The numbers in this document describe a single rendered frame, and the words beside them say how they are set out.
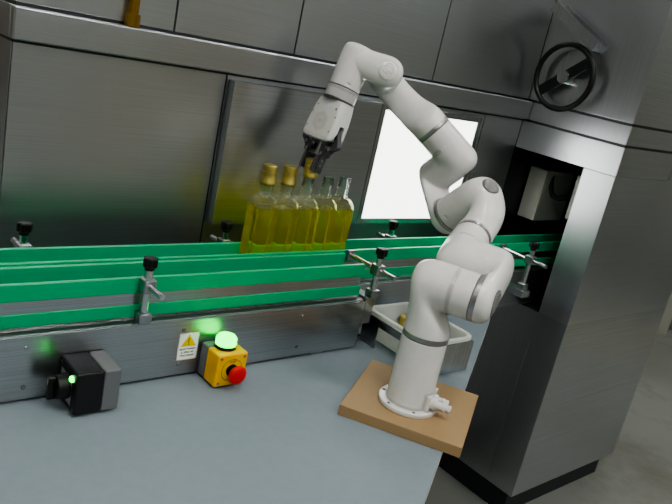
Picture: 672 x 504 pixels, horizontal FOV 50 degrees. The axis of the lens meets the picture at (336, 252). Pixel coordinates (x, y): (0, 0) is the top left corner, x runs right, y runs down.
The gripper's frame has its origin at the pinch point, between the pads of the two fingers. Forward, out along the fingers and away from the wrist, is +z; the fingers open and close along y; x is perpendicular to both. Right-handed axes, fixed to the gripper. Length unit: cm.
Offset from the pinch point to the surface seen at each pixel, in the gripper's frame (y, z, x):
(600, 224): 21, -17, 98
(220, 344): 20.3, 40.6, -20.5
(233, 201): -11.9, 16.2, -7.9
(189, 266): 6.7, 29.9, -25.1
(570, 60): -5, -61, 85
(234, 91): -11.8, -7.5, -19.3
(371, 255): 3.6, 16.1, 27.5
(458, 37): -16, -49, 45
